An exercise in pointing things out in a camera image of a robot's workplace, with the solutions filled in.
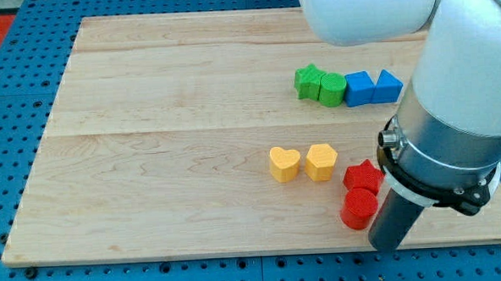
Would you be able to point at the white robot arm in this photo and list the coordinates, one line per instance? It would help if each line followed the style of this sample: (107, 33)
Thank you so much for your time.
(443, 146)

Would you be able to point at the yellow heart block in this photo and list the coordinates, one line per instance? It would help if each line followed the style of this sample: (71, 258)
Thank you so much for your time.
(284, 164)

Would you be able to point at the wooden board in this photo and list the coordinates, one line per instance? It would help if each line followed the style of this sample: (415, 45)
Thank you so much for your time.
(157, 145)

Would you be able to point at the yellow hexagon block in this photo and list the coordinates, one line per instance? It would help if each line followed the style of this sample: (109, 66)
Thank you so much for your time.
(320, 161)

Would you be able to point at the green star block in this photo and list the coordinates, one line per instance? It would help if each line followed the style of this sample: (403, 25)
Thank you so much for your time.
(308, 82)

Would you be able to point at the green cylinder block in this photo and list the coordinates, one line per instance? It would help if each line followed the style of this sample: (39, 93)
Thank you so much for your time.
(332, 89)

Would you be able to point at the blue cube block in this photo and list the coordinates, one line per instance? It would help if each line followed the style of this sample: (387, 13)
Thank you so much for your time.
(359, 89)

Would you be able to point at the red star block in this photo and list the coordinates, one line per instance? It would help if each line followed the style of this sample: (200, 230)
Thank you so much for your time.
(364, 176)

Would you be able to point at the red cylinder block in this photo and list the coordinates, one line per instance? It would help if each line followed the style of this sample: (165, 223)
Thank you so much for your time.
(359, 206)

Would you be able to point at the blue triangle block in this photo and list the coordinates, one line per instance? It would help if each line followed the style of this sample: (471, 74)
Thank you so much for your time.
(387, 89)

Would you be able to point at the black cylindrical end effector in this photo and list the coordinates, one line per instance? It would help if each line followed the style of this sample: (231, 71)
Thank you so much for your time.
(393, 222)

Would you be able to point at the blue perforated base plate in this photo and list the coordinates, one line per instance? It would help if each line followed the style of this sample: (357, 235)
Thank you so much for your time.
(33, 56)

